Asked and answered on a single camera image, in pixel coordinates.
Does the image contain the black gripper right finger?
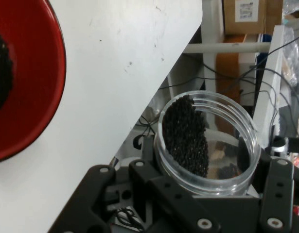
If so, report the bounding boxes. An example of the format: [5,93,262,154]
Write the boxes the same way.
[251,154,297,233]

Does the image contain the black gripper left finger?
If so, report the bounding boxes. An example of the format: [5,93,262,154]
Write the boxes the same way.
[46,135,222,233]

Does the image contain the tall clear jar black seeds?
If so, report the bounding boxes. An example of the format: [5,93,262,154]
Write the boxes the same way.
[154,90,262,197]

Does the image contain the black clamp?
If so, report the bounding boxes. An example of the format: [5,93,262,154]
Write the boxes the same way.
[272,135,299,154]

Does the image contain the white panel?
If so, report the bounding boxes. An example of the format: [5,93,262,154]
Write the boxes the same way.
[251,24,290,149]

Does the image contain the brown board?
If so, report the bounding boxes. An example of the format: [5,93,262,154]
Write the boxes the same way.
[216,33,259,107]

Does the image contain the red bowl black rim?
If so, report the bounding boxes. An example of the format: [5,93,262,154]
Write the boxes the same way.
[0,0,67,164]

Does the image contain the white beam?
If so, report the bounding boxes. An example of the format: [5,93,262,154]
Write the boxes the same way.
[201,0,225,94]

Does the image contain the clear plastic bag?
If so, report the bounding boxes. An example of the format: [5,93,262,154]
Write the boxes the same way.
[281,0,299,88]

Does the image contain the black seeds pile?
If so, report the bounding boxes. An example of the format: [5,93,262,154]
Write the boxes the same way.
[0,25,15,115]

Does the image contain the white round pole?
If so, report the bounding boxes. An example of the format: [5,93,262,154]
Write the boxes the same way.
[183,41,271,53]

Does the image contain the cardboard box white label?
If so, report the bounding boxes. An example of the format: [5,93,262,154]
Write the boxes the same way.
[223,0,283,34]

